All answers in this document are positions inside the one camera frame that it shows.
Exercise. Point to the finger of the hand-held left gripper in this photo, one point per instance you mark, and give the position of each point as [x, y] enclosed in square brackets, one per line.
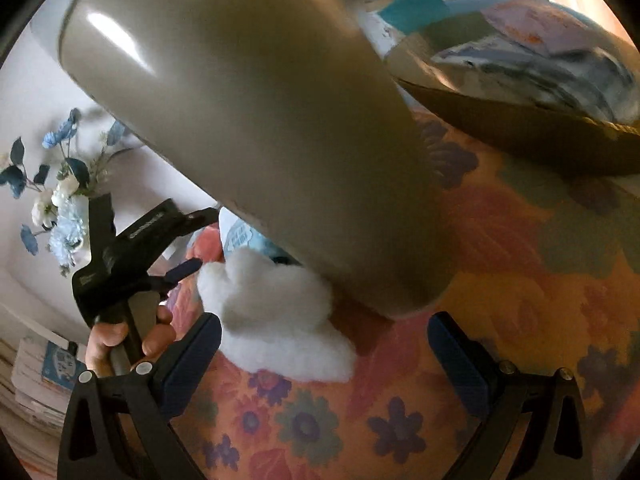
[204, 217]
[185, 270]

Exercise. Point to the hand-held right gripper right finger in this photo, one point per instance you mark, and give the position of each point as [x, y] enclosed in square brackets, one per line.
[460, 360]

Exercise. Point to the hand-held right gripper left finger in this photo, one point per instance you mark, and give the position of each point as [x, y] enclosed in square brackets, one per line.
[186, 375]

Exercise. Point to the white stuffing fluff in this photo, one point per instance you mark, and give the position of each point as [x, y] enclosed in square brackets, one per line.
[280, 315]

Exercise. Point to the person's left hand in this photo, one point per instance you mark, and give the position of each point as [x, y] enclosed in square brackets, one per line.
[105, 337]

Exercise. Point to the blue printed plush cushion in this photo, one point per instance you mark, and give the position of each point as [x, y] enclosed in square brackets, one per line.
[245, 237]

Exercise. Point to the blue and white flower bouquet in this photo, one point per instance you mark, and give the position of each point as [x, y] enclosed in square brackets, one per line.
[65, 195]

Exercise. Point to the floral printed blanket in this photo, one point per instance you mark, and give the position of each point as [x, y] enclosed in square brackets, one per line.
[500, 260]

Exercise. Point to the large grey cylinder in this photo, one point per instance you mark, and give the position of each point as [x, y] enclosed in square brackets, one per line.
[260, 125]

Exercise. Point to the stack of books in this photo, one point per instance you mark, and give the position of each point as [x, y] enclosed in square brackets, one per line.
[45, 385]

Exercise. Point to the round ribbed glass table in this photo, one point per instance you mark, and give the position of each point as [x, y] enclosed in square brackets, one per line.
[525, 110]

